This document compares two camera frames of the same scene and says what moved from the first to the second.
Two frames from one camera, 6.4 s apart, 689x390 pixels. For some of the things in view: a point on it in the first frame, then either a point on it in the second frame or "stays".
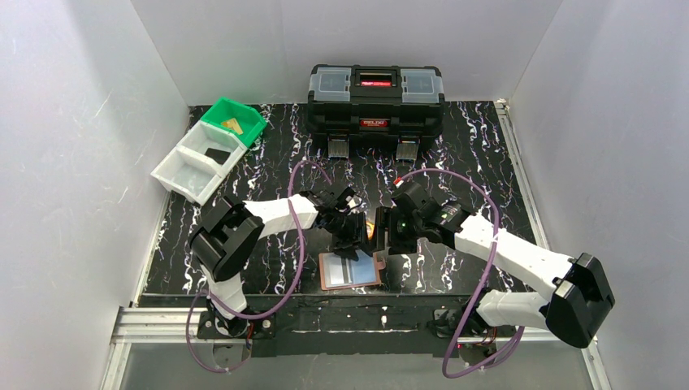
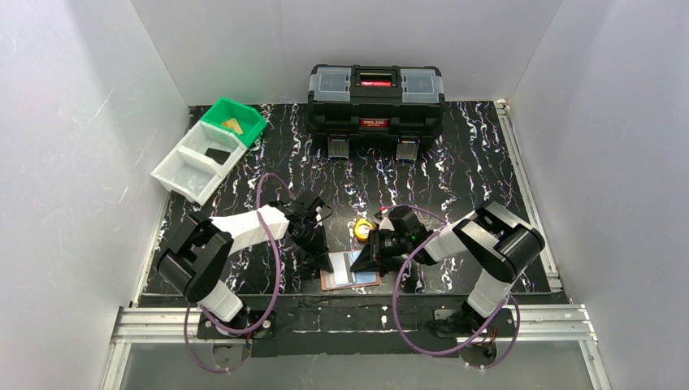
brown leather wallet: (340, 273) stays
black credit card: (219, 156) stays
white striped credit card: (341, 270) stays
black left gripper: (349, 236) -> (310, 235)
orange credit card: (233, 123) stays
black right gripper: (387, 236) -> (380, 249)
